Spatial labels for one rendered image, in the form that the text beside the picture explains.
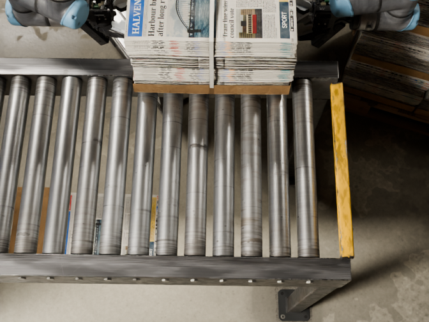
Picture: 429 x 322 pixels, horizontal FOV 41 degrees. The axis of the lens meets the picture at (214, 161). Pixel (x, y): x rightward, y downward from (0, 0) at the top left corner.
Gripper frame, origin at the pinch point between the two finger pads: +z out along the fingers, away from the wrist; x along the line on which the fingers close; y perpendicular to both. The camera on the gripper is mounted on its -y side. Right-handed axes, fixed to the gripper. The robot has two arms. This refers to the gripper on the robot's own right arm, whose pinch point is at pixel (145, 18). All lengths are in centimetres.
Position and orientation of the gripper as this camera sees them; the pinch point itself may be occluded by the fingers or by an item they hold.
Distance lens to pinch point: 156.7
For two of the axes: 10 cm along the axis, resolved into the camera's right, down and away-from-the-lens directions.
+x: 0.2, -9.1, 4.2
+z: 10.0, 0.2, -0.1
